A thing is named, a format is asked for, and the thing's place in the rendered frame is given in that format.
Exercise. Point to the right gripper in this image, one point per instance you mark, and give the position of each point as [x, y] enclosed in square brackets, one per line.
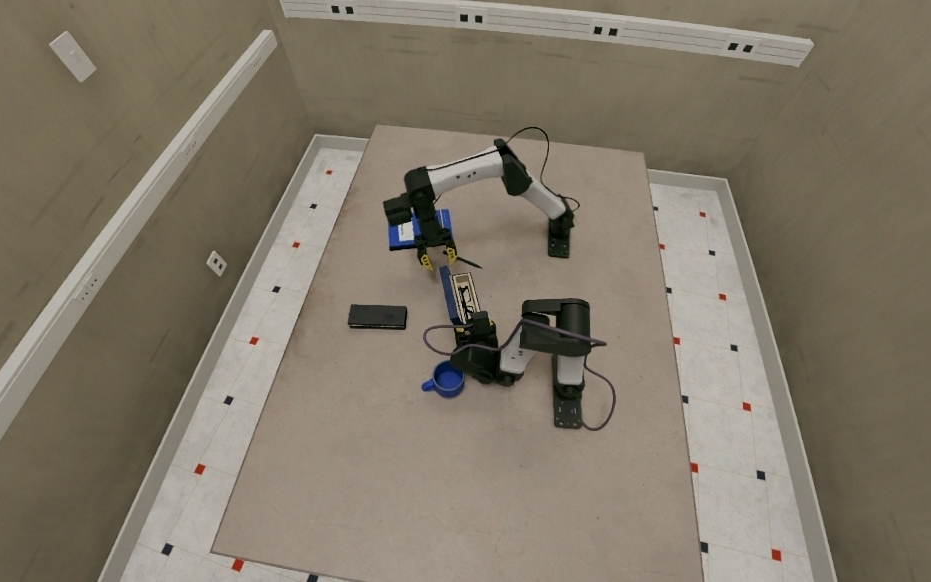
[431, 235]

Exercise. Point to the blue notebook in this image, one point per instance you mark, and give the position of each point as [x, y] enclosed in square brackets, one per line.
[402, 236]

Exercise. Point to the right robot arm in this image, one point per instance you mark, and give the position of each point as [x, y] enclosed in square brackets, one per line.
[424, 186]

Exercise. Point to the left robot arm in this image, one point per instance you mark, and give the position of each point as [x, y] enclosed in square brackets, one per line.
[507, 366]

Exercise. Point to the blue mug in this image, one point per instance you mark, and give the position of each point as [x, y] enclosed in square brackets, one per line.
[449, 382]

